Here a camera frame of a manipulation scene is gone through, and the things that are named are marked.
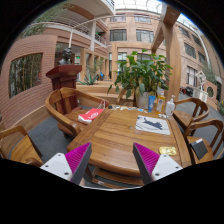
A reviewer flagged small agave plant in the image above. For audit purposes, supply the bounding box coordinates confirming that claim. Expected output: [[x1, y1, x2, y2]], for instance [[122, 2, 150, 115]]
[[80, 74, 98, 85]]

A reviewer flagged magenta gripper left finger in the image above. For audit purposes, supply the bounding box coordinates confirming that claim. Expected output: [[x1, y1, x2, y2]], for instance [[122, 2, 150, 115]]
[[40, 142, 93, 185]]

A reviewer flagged wooden chair right far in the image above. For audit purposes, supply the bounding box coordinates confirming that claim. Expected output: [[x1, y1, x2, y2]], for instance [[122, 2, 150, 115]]
[[173, 98, 209, 130]]

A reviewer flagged yellow bottle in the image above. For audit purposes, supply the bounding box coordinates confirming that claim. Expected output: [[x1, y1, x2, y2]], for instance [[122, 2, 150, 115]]
[[156, 92, 166, 113]]

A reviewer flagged wooden armchair left far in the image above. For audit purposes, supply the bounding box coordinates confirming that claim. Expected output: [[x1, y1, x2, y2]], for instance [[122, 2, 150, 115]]
[[45, 87, 109, 137]]

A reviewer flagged wooden table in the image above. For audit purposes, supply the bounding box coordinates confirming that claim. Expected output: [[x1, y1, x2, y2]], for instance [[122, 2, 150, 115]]
[[67, 108, 191, 185]]

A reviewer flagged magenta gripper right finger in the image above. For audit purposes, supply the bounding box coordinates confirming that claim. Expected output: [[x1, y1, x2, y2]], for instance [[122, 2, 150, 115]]
[[132, 142, 184, 186]]

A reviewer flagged dark bust statue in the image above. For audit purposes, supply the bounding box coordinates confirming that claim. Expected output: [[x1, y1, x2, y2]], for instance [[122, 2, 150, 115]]
[[58, 48, 72, 65]]

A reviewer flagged wooden chair left near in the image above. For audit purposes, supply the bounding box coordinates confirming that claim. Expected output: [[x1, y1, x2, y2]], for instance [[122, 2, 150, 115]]
[[0, 125, 43, 167]]

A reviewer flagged white sculpture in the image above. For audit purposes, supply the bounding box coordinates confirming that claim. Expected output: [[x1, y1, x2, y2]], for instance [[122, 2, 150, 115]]
[[193, 71, 208, 102]]

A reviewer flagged wooden pillar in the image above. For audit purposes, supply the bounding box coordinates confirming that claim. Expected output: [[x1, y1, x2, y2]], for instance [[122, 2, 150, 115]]
[[151, 3, 181, 100]]

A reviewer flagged white plant pot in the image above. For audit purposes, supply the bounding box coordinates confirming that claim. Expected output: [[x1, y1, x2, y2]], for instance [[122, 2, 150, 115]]
[[136, 92, 156, 109]]

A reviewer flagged wooden chair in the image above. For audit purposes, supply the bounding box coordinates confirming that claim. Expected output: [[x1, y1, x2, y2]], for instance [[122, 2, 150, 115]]
[[183, 119, 224, 165], [0, 125, 43, 167], [173, 98, 209, 130]]

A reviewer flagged black box on chair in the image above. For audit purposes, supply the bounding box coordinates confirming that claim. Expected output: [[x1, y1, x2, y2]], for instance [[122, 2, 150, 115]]
[[191, 139, 208, 159]]

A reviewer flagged red and white bag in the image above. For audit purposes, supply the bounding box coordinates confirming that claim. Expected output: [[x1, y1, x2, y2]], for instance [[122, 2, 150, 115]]
[[78, 100, 106, 124]]

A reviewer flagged white pump bottle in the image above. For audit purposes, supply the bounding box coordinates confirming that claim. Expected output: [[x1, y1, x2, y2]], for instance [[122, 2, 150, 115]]
[[165, 95, 175, 117]]

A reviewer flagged dark wooden pedestal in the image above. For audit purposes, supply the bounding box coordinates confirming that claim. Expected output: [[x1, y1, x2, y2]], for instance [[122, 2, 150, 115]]
[[46, 64, 82, 114]]

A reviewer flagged large green potted plant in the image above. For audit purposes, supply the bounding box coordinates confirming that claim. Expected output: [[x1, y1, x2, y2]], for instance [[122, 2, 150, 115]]
[[108, 51, 172, 98]]

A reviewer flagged blue tube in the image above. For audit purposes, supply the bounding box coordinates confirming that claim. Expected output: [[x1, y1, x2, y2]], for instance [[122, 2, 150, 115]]
[[148, 95, 156, 112]]

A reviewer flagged wooden chair right near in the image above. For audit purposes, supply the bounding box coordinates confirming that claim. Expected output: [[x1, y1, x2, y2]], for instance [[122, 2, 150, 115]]
[[183, 119, 224, 165]]

